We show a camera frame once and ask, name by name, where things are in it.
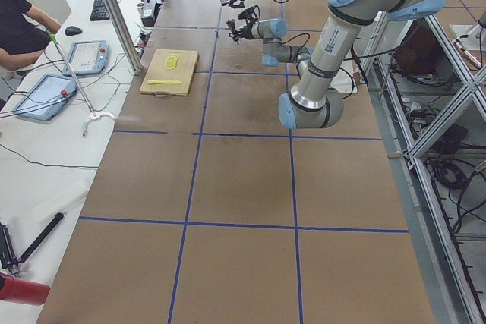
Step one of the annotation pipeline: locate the bamboo cutting board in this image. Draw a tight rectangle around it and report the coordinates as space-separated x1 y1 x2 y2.
140 49 198 96

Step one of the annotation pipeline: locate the steel jigger measuring cup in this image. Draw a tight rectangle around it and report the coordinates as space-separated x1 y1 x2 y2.
229 31 240 43

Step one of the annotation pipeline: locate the person in black shirt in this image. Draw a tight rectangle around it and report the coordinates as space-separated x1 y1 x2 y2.
1 0 61 71

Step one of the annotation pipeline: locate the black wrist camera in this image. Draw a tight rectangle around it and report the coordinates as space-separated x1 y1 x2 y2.
237 5 260 24

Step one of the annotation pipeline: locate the black keyboard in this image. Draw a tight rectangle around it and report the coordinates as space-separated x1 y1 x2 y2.
90 0 110 21

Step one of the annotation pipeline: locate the aluminium frame post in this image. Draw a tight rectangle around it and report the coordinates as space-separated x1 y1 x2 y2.
103 0 142 75

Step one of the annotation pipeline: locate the yellow plastic knife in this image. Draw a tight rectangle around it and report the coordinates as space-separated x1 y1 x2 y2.
147 79 183 85

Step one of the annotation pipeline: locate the black computer mouse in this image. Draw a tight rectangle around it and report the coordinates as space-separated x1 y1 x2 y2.
65 26 83 36

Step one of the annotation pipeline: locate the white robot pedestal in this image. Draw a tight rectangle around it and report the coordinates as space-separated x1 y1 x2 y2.
330 12 380 96

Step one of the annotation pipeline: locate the red bottle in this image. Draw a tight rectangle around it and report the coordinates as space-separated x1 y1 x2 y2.
1 273 50 306

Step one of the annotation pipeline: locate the near blue teach pendant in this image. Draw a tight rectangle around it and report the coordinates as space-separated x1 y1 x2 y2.
12 74 78 121

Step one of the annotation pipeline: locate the far blue teach pendant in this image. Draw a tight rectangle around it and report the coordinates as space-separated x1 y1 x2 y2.
67 40 109 77

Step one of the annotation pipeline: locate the blue teach pendant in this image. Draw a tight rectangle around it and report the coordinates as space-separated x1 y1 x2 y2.
12 74 78 121
67 40 109 77

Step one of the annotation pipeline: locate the grabber stick tool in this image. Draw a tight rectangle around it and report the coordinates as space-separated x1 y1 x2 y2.
48 32 115 137

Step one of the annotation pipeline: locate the black handheld tool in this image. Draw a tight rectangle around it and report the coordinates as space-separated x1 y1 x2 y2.
1 212 64 277

